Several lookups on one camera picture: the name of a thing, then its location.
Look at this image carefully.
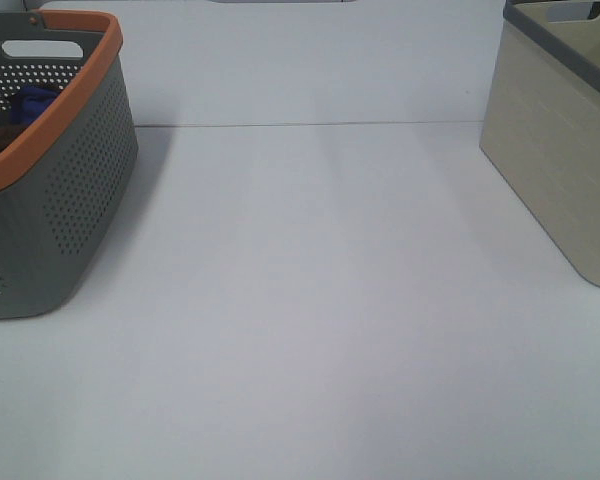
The beige bin with grey rim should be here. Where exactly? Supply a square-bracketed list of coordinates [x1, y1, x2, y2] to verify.
[479, 1, 600, 287]

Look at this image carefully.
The blue cloth in basket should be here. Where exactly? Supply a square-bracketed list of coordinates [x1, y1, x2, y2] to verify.
[8, 85, 60, 125]

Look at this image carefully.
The grey basket with orange rim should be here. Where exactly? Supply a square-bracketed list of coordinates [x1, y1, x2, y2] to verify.
[0, 10, 138, 320]

